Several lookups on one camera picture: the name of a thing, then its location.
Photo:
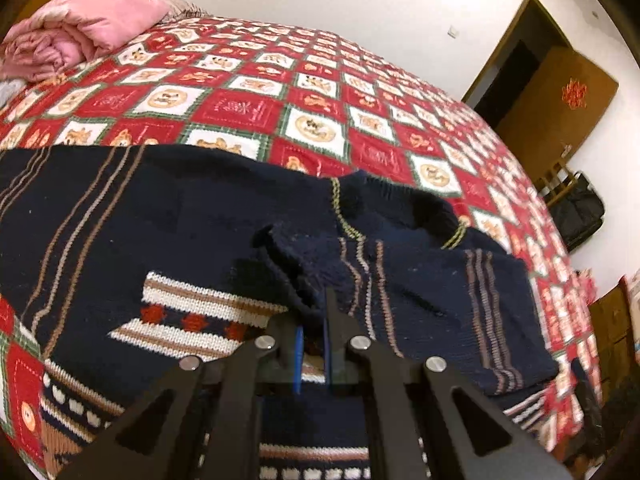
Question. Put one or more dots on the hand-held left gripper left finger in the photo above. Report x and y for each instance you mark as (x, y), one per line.
(298, 360)

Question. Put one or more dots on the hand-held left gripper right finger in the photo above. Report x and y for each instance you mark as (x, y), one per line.
(327, 355)

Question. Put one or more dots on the navy striped knitted sweater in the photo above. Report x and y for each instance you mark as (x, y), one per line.
(200, 220)

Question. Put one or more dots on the red checked printed bedspread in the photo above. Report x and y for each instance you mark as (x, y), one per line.
(320, 105)

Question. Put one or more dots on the wooden cabinet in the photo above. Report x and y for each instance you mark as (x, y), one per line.
(612, 330)

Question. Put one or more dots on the wooden chair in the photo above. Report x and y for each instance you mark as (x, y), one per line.
(550, 172)

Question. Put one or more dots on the black bag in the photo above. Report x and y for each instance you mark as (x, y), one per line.
(577, 212)

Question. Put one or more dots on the brown wooden door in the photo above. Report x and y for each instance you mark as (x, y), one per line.
(555, 105)

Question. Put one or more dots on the pink folded quilt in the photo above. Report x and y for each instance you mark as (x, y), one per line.
(90, 20)

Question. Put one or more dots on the white wall switch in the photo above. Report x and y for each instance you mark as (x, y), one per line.
(453, 31)

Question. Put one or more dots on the dark door frame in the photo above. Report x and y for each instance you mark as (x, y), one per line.
(520, 60)

